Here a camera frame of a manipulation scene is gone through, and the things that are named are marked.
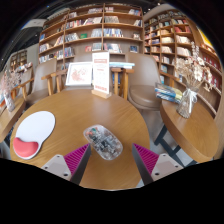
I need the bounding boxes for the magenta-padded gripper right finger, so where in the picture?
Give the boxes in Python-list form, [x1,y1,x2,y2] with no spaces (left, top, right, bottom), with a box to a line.
[131,143,184,186]

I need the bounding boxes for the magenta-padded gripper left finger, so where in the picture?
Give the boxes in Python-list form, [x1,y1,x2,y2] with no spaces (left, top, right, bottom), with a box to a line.
[41,143,92,186]

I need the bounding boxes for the transparent computer mouse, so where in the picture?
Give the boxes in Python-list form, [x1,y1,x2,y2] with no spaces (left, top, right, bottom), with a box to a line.
[83,124,124,161]

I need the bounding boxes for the white mouse pad red rest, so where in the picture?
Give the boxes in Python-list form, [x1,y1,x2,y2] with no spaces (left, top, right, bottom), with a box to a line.
[12,110,56,160]

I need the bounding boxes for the round wooden side table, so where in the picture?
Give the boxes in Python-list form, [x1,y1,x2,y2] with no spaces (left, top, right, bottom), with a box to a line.
[0,96,27,144]
[153,99,220,167]

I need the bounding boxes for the glass vase with pale flowers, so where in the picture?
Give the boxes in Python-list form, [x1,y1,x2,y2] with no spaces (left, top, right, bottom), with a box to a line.
[173,41,216,119]

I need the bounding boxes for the stack of books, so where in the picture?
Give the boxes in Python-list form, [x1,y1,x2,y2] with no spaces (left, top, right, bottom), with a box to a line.
[154,82,184,104]

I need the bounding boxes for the glass vase with pink flowers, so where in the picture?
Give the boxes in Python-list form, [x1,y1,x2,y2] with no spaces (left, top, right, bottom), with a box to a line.
[0,68,23,113]

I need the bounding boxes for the brown upholstered wooden armchair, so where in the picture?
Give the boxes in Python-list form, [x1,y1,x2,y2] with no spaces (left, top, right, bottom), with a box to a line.
[41,51,134,100]
[125,52,168,112]
[14,58,58,107]

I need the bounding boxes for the white framed red print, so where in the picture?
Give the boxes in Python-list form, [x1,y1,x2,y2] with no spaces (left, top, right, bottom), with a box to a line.
[65,61,94,87]

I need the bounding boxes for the white sign on wooden stand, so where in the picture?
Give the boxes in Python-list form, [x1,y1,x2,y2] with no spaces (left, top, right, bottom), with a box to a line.
[91,51,112,100]

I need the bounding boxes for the blue books on chair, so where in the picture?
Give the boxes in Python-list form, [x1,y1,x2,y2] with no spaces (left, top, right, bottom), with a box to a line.
[109,61,136,70]

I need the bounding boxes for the small distant wooden bookshelf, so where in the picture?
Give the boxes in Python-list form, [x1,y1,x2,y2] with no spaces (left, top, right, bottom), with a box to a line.
[8,49,28,73]

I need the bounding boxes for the tall wooden bookshelf with books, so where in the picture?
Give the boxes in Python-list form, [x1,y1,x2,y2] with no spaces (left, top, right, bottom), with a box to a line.
[143,8,224,134]

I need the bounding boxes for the yellow poster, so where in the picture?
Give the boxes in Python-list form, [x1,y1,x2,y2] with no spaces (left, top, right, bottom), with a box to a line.
[199,29,214,49]

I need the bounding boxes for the wide wooden bookshelf with books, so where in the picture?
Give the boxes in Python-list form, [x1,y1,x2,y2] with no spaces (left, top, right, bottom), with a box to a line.
[38,3,144,73]

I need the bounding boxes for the white hanging ceiling panel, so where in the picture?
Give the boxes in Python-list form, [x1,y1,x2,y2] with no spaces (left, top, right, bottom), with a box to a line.
[23,18,46,29]

